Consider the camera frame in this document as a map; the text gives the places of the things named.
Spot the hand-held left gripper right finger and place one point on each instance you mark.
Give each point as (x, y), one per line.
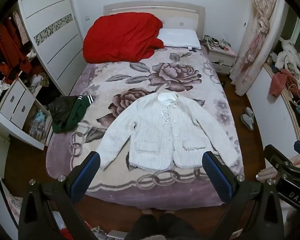
(217, 180)

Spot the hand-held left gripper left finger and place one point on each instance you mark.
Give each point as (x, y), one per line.
(86, 177)

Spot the white fuzzy jacket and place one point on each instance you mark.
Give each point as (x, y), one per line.
(162, 130)

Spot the red hanging clothes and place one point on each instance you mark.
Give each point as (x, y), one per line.
(11, 47)

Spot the grey slipper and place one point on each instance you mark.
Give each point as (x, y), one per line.
(247, 122)
(249, 112)

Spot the red cloth item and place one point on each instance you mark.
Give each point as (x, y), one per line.
(63, 233)

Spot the green garment with white stripes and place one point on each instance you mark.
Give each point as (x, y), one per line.
(76, 112)

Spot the pink garment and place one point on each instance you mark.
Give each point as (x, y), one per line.
(278, 82)

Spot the person's legs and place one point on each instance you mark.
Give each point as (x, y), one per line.
(162, 226)

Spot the dark brown jacket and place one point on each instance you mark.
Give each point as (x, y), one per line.
(61, 108)

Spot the white fluffy garment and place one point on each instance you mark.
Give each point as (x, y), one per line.
(288, 56)

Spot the floral bed blanket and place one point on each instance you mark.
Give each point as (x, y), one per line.
(120, 85)

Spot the white drawer unit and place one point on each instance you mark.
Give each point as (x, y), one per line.
(16, 103)

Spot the white nightstand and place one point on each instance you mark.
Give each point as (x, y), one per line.
(221, 57)

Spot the pink floral curtain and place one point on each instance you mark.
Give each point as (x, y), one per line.
(257, 37)

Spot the clutter of small bottles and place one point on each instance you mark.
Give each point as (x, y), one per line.
(217, 43)

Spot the red quilt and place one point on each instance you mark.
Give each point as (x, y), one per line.
(120, 37)

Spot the white pillow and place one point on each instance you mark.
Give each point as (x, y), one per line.
(180, 37)

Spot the white sliding wardrobe door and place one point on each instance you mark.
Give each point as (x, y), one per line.
(52, 30)

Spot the white wall socket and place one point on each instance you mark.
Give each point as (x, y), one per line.
(86, 18)

